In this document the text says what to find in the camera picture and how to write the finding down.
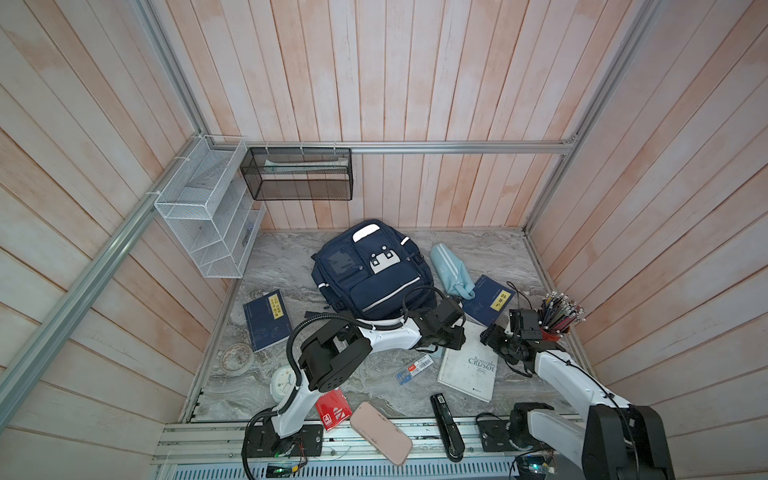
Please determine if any black mesh wall basket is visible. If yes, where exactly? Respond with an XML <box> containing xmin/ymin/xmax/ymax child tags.
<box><xmin>240</xmin><ymin>146</ymin><xmax>354</xmax><ymax>201</ymax></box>

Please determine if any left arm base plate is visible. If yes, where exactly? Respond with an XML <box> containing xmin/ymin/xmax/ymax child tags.
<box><xmin>243</xmin><ymin>423</ymin><xmax>325</xmax><ymax>459</ymax></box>

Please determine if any mint green alarm clock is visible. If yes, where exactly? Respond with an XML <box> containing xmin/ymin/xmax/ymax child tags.
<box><xmin>269</xmin><ymin>366</ymin><xmax>296</xmax><ymax>403</ymax></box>

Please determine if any pink pencil case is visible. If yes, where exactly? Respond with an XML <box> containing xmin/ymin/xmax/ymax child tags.
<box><xmin>350</xmin><ymin>402</ymin><xmax>413</xmax><ymax>466</ymax></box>

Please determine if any light blue pencil pouch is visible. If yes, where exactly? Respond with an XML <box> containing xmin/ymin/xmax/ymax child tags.
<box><xmin>430</xmin><ymin>243</ymin><xmax>475</xmax><ymax>300</ymax></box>

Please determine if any navy blue backpack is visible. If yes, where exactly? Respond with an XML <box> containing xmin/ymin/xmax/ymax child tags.
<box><xmin>311</xmin><ymin>219</ymin><xmax>437</xmax><ymax>321</ymax></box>

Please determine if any white Crusoe book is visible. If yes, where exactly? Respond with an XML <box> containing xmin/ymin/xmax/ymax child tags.
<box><xmin>437</xmin><ymin>320</ymin><xmax>498</xmax><ymax>402</ymax></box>

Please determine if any black stapler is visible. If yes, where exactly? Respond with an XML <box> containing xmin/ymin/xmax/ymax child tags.
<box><xmin>430</xmin><ymin>393</ymin><xmax>465</xmax><ymax>463</ymax></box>

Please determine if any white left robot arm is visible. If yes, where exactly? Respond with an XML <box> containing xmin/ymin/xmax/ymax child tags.
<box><xmin>269</xmin><ymin>297</ymin><xmax>466</xmax><ymax>439</ymax></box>

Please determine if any red pencil holder with pencils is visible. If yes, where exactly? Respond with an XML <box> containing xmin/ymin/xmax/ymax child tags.
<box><xmin>537</xmin><ymin>291</ymin><xmax>586</xmax><ymax>341</ymax></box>

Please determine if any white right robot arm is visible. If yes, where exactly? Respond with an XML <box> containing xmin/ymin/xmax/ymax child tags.
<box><xmin>480</xmin><ymin>309</ymin><xmax>675</xmax><ymax>479</ymax></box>

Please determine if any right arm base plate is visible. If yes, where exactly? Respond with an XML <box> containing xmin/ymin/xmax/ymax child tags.
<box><xmin>475</xmin><ymin>415</ymin><xmax>519</xmax><ymax>453</ymax></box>

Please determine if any clear tape roll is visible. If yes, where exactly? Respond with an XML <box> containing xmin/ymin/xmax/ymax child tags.
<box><xmin>219</xmin><ymin>343</ymin><xmax>254</xmax><ymax>377</ymax></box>

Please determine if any white wire mesh shelf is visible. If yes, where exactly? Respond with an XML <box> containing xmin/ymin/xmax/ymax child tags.
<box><xmin>155</xmin><ymin>135</ymin><xmax>266</xmax><ymax>279</ymax></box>

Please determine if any blue book with yellow label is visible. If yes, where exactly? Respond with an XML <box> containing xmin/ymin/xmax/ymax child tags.
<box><xmin>462</xmin><ymin>275</ymin><xmax>515</xmax><ymax>326</ymax></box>

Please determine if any red booklet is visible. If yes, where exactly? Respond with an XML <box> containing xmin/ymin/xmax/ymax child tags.
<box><xmin>315</xmin><ymin>388</ymin><xmax>352</xmax><ymax>431</ymax></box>

